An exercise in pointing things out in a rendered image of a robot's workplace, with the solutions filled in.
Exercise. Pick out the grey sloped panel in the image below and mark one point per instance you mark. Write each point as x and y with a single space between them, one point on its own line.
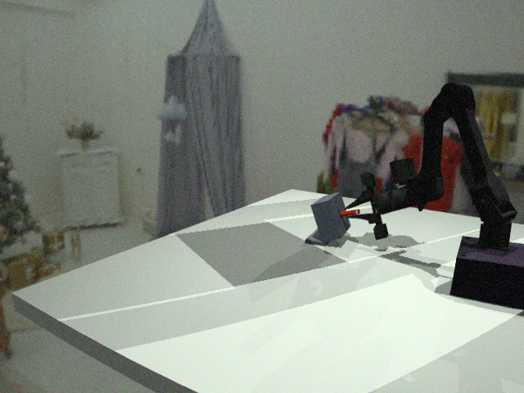
331 225

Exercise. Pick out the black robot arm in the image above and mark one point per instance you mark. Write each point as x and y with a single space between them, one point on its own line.
488 193

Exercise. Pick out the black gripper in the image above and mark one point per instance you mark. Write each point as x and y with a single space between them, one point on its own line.
384 203

